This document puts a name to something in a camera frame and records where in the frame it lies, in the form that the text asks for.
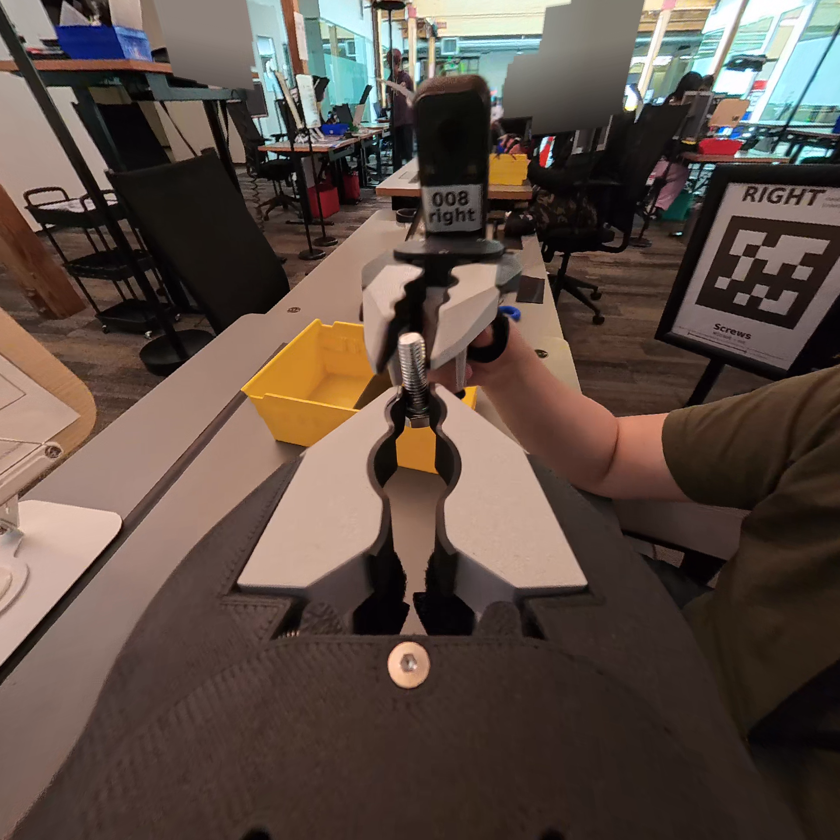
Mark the wooden standing desk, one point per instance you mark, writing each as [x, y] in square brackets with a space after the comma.
[79, 65]

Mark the small blue object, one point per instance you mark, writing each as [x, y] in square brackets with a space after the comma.
[512, 313]

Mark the grey work table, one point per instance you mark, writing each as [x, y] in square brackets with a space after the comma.
[394, 187]

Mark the steel hex bolt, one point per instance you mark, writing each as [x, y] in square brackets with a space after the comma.
[413, 374]

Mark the blue plastic bin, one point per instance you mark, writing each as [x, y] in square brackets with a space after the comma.
[98, 43]

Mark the instruction sheet on stand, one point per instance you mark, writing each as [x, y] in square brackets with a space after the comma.
[72, 544]

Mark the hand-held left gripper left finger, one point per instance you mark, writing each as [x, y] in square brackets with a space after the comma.
[315, 525]

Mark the wooden sign board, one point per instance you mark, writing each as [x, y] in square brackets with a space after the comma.
[65, 394]

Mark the person's right hand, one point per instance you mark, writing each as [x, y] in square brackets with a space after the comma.
[485, 377]

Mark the red plastic tray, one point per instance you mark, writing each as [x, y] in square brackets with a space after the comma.
[720, 146]

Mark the black framed marker sign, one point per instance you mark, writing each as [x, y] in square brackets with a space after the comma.
[722, 328]

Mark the row of office desks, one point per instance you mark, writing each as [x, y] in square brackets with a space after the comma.
[315, 145]

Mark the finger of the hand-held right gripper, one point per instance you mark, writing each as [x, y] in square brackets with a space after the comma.
[466, 308]
[380, 315]

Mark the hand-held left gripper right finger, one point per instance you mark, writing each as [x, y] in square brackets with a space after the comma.
[512, 525]

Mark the yellow divided plastic bin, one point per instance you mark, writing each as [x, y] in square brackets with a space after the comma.
[295, 413]

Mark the yellow storage bin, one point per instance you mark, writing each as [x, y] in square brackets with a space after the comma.
[512, 172]

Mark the red plastic bin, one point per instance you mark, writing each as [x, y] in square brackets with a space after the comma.
[325, 203]
[351, 189]

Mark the black square pad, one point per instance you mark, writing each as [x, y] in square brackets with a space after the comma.
[530, 290]

